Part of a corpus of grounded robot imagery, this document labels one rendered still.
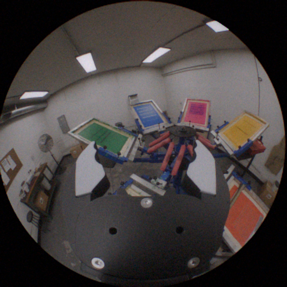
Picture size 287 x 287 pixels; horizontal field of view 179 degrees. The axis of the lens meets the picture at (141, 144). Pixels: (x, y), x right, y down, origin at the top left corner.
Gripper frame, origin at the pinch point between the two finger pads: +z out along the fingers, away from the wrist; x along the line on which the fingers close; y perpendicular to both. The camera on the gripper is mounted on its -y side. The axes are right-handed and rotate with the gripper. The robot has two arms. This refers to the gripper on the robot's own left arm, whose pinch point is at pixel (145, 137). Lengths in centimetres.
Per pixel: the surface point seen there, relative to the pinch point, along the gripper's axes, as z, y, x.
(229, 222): -17, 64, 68
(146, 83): 421, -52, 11
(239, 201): -5, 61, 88
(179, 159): 50, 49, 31
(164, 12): 93, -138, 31
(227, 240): -31, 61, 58
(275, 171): -13, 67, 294
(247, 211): -20, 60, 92
